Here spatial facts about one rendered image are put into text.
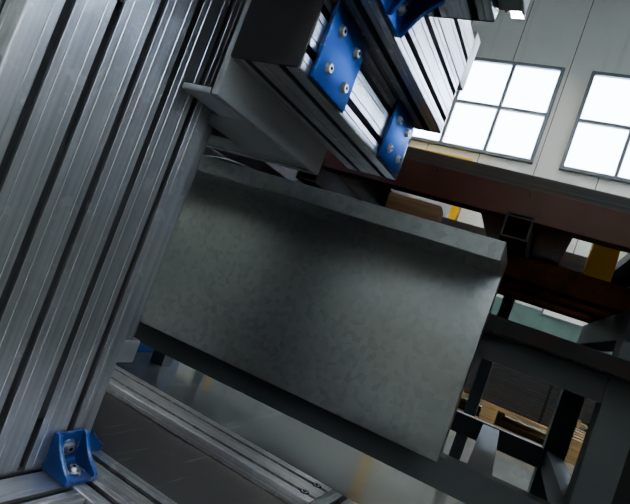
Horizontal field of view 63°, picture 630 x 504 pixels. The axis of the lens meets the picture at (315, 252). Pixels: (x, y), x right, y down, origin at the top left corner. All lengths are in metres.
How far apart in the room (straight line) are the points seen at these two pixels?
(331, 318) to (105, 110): 0.63
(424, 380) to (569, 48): 10.11
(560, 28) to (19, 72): 10.80
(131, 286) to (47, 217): 0.14
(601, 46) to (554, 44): 0.76
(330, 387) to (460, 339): 0.26
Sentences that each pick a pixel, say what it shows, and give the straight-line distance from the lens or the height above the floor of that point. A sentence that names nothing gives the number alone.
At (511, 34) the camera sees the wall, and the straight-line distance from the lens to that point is 11.16.
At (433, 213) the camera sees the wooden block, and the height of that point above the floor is 0.71.
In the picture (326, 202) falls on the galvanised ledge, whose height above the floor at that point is 0.66.
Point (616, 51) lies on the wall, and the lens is 10.85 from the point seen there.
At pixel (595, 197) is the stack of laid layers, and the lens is 1.11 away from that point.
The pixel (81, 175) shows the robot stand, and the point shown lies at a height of 0.55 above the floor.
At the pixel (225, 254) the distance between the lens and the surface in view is 1.15.
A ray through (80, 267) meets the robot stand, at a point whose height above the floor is 0.46.
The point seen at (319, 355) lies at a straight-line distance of 1.04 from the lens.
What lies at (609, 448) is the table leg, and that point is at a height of 0.43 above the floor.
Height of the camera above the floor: 0.53
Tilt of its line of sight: 3 degrees up
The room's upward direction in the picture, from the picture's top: 20 degrees clockwise
